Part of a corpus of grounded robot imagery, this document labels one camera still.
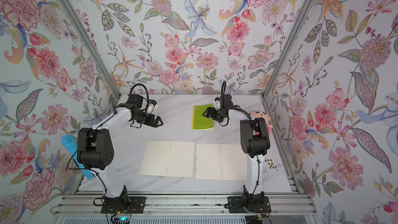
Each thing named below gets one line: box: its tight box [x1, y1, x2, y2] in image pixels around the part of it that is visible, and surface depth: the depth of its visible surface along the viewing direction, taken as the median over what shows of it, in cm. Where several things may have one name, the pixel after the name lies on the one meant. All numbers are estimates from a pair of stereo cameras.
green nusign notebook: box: [191, 103, 215, 131], surface depth 105 cm
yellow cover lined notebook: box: [195, 143, 247, 181], surface depth 90 cm
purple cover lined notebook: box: [138, 141, 195, 178], surface depth 90 cm
